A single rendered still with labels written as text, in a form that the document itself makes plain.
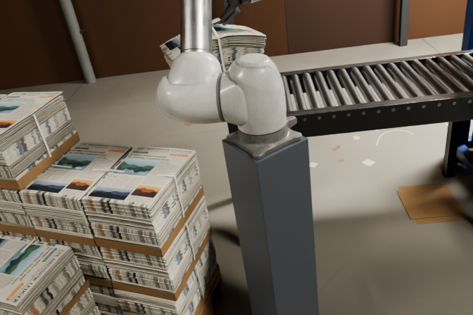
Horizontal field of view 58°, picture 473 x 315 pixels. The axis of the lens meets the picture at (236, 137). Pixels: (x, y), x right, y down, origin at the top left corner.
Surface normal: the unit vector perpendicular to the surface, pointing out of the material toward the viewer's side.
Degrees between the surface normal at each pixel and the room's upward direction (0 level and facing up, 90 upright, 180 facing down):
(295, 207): 90
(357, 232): 0
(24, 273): 1
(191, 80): 52
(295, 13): 90
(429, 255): 0
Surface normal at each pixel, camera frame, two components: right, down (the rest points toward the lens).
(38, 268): -0.14, -0.86
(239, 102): -0.25, 0.41
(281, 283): 0.54, 0.35
